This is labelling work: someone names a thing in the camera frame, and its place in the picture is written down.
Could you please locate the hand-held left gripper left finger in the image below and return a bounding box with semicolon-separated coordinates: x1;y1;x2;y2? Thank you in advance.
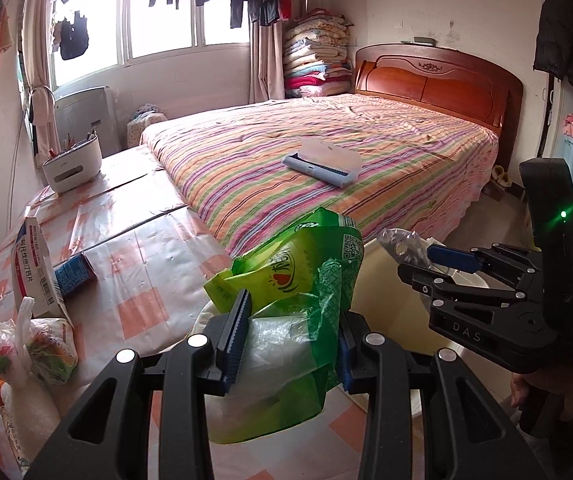
24;287;254;480

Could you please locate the small blue box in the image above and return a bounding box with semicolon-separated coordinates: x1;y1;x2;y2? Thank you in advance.
54;252;98;296

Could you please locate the white desk organizer box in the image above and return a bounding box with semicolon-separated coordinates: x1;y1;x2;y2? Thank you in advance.
41;130;103;195

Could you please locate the black hanging garment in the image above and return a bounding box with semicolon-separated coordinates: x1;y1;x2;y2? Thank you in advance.
59;12;90;61

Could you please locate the bed with striped sheet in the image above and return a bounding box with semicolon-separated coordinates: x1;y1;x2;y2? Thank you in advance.
139;92;499;261

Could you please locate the green plastic bag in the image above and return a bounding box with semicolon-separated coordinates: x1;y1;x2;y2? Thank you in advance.
202;206;364;445

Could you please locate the window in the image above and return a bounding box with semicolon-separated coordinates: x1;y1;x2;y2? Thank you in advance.
49;0;252;88

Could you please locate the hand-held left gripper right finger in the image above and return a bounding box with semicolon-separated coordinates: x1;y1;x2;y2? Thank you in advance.
336;310;549;480

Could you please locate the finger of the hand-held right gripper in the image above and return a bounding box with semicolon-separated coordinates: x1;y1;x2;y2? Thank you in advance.
397;261;522;311
426;242;542;291

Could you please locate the white standing air conditioner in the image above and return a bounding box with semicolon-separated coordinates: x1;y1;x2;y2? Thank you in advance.
54;86;117;158

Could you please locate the blue and white flat case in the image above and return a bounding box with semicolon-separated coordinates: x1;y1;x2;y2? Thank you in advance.
281;136;363;189

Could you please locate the beige hanging curtain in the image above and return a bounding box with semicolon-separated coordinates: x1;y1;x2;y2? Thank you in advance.
249;20;287;106

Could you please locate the silver blister pack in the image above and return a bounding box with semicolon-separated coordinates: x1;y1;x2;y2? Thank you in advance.
377;227;434;273

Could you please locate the wooden headboard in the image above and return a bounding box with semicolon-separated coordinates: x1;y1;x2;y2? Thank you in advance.
353;42;524;148

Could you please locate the stack of folded blankets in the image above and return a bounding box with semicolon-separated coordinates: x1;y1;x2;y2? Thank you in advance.
282;8;356;100

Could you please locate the white and red medicine box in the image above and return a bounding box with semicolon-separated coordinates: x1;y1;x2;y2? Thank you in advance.
14;216;67;318

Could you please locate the cream plastic bin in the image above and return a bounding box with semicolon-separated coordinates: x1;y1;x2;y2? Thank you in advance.
189;237;514;423

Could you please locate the beige tied curtain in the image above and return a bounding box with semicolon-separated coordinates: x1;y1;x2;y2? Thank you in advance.
19;0;60;156

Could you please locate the floral cloth bundle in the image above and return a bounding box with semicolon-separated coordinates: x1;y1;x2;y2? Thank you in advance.
126;104;170;150

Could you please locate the white plastic package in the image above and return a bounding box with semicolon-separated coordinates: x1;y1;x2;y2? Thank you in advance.
0;375;62;471

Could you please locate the clear bag of snacks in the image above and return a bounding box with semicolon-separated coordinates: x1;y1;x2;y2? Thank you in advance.
0;296;80;386

